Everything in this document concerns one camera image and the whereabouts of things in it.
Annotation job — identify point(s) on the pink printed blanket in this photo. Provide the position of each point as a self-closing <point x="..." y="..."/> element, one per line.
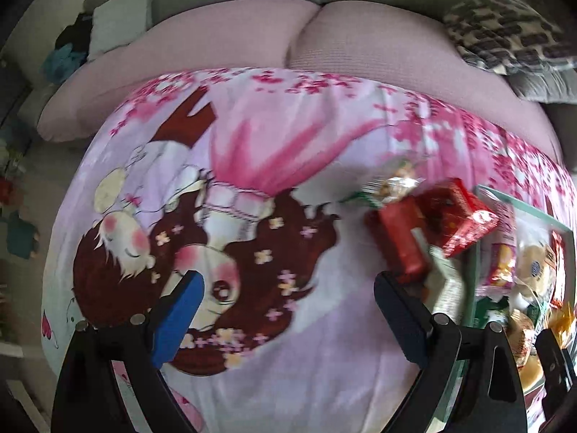
<point x="270" y="135"/>

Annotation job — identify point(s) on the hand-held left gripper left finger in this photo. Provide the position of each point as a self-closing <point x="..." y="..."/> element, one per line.
<point x="180" y="320"/>

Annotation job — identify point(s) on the pale green snack packet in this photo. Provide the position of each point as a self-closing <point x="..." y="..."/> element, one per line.
<point x="444" y="284"/>

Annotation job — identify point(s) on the yellow barcode snack packet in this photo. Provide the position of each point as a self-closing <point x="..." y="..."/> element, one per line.
<point x="563" y="322"/>

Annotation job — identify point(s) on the cream and orange snack packet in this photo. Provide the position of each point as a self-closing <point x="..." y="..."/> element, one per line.
<point x="518" y="343"/>

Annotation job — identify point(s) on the white box with teal rim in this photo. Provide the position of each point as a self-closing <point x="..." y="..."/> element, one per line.
<point x="523" y="205"/>

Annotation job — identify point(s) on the red cardboard box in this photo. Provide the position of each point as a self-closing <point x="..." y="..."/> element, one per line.
<point x="399" y="239"/>

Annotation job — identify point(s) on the black and white patterned pillow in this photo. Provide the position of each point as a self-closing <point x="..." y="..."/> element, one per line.
<point x="505" y="31"/>

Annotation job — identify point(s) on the red flower-print snack packet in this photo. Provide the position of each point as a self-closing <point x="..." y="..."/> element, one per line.
<point x="460" y="221"/>

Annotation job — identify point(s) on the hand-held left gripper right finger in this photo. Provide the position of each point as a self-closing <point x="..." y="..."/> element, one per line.
<point x="401" y="320"/>

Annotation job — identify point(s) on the pink sofa seat cover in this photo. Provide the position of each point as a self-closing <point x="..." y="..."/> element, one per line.
<point x="360" y="36"/>

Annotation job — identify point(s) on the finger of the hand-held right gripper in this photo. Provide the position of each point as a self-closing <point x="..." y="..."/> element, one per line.
<point x="556" y="363"/>

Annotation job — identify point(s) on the grey pillow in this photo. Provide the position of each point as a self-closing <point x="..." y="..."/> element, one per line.
<point x="545" y="85"/>

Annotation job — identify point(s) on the teal cloth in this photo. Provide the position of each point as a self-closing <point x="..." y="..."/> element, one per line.
<point x="63" y="61"/>

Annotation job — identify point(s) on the dark clothes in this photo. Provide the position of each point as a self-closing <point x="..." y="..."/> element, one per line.
<point x="74" y="31"/>

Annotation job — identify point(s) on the corn-print snack packet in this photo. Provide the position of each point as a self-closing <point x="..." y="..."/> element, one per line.
<point x="399" y="185"/>

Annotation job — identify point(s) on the pink cake packet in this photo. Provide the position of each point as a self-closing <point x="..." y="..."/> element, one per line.
<point x="500" y="261"/>

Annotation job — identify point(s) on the white green Korean packet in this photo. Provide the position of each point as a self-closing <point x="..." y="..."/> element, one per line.
<point x="537" y="315"/>

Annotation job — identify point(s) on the small green carton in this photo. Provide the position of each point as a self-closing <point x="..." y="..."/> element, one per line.
<point x="491" y="309"/>

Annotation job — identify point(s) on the red-orange bar packet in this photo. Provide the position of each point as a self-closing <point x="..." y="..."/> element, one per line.
<point x="558" y="248"/>

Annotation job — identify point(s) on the clear-wrapped bun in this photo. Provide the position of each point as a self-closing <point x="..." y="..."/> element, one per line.
<point x="536" y="266"/>

